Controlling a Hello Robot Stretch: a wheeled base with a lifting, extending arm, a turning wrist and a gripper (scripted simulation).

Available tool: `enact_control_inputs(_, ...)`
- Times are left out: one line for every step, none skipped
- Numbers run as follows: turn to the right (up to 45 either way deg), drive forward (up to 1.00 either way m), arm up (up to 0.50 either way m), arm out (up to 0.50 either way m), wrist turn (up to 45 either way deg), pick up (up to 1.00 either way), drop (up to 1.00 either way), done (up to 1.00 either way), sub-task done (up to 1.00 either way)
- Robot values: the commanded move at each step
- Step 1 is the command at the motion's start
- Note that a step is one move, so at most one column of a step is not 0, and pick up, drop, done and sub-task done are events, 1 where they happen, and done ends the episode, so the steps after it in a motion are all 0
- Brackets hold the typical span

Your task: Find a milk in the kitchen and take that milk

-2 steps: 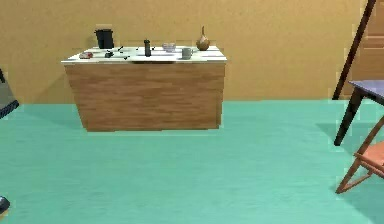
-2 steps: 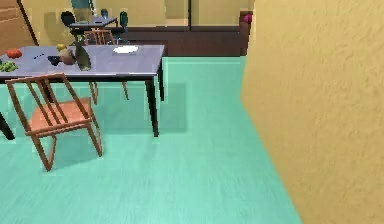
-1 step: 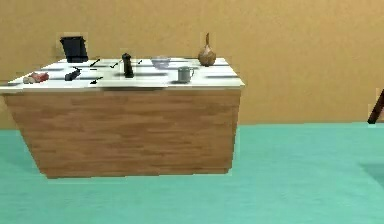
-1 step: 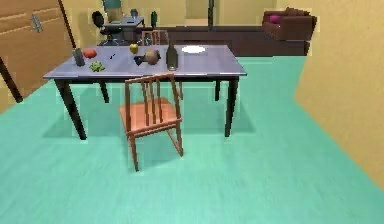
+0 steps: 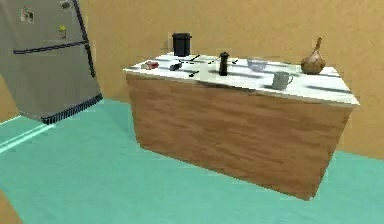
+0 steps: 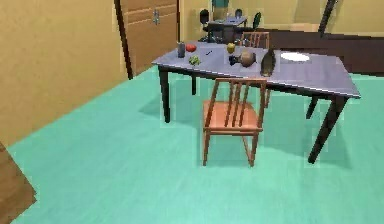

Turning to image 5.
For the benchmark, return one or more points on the wooden counter with white top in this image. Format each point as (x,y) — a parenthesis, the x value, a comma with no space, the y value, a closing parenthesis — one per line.
(233,140)

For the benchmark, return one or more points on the black utensil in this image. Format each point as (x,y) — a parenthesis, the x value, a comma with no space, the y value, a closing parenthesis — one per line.
(234,61)
(193,73)
(195,58)

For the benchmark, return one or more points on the small dark grey item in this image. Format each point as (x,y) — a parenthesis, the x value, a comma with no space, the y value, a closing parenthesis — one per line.
(175,66)

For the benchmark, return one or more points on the yellow fridge magnet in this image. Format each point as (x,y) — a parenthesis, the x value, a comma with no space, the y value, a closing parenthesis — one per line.
(62,30)

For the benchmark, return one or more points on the brown gourd vase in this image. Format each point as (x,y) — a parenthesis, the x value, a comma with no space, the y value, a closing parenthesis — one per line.
(313,61)

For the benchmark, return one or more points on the black canister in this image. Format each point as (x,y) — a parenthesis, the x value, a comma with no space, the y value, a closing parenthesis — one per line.
(181,44)

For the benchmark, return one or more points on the dark fridge magnet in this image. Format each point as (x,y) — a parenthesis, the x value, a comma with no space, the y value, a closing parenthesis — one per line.
(65,4)

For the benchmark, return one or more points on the grey fridge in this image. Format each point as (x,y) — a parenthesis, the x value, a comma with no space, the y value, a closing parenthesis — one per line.
(50,76)

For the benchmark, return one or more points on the pale blue bowl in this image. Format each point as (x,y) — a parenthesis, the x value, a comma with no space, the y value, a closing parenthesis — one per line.
(257,64)

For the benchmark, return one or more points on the white fridge magnet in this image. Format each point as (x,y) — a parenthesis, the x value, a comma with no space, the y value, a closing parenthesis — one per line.
(27,15)

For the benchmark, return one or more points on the red and white small item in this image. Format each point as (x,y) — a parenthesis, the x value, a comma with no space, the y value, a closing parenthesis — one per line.
(150,65)

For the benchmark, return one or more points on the black pepper mill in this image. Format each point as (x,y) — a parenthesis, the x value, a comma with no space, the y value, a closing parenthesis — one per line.
(223,63)

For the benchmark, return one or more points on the grey mug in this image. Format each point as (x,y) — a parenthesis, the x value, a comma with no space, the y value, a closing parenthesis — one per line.
(280,80)

